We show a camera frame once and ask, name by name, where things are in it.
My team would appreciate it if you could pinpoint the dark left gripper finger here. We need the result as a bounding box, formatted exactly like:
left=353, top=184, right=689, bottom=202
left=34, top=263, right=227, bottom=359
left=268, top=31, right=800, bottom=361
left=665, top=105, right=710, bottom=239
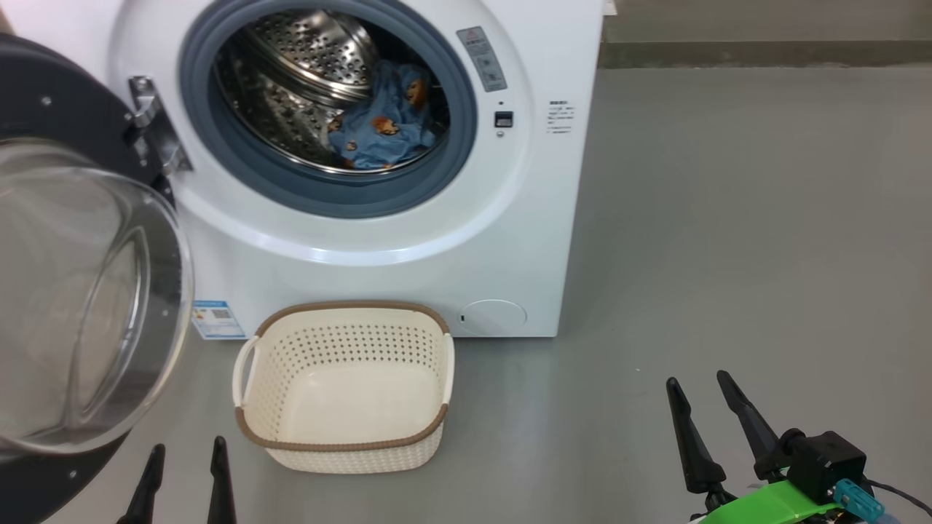
left=116, top=444, right=167, bottom=524
left=207, top=436, right=238, bottom=524

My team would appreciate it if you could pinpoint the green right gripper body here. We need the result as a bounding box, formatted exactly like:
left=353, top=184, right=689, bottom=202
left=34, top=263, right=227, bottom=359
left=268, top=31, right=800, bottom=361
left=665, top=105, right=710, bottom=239
left=687, top=478, right=846, bottom=524

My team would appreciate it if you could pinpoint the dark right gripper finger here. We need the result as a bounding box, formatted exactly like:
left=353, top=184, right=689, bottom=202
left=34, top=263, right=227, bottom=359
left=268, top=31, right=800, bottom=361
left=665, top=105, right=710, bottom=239
left=716, top=370, right=786, bottom=482
left=666, top=376, right=728, bottom=496

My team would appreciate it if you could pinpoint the blue bear print garment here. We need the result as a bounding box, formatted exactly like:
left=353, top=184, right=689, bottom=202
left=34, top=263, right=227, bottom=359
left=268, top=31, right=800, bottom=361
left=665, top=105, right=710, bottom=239
left=370, top=59, right=438, bottom=150
left=327, top=95, right=432, bottom=170

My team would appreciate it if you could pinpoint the grey washing machine door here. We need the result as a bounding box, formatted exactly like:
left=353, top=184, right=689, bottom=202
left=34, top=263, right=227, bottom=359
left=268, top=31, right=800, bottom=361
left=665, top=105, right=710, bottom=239
left=0, top=32, right=197, bottom=524

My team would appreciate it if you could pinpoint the white front-load washing machine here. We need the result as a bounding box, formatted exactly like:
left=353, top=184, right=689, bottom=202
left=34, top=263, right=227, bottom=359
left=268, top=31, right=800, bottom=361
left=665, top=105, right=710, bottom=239
left=0, top=0, right=607, bottom=341

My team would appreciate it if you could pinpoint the grey rubber door gasket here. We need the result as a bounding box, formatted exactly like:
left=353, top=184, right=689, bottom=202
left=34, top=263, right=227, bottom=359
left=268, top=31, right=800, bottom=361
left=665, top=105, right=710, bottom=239
left=179, top=0, right=480, bottom=220

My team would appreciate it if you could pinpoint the metal door hinge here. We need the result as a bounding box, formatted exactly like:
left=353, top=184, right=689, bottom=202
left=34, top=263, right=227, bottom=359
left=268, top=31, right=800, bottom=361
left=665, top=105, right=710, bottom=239
left=127, top=75, right=194, bottom=176

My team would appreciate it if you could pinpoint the steel perforated washer drum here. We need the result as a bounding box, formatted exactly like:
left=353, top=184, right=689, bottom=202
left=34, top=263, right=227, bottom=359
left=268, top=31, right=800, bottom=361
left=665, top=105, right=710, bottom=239
left=210, top=7, right=453, bottom=176

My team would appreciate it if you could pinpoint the cream perforated laundry basket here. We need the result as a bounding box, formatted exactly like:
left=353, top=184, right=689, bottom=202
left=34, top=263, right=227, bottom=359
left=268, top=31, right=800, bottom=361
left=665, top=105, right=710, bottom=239
left=232, top=300, right=457, bottom=475

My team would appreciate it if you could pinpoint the blue energy label sticker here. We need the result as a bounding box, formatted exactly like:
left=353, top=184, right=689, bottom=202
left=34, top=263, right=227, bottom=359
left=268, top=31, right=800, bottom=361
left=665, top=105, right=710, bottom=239
left=190, top=299, right=248, bottom=341

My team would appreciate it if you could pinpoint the round white filter cover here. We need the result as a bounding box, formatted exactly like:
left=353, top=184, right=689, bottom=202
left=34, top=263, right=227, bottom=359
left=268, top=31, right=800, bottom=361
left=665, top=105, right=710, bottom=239
left=458, top=298, right=528, bottom=336

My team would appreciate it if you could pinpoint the grey warning sticker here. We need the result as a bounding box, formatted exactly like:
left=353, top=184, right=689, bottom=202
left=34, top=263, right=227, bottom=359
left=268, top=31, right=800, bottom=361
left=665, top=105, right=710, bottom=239
left=456, top=26, right=509, bottom=94

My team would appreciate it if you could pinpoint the teal cable connector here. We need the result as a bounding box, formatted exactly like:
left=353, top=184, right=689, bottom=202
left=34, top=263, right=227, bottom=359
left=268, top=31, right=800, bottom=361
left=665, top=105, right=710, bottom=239
left=833, top=478, right=886, bottom=522

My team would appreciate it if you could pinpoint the thin black camera cable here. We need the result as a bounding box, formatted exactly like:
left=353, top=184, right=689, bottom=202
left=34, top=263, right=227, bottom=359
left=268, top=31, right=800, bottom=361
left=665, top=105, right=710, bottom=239
left=866, top=480, right=932, bottom=516

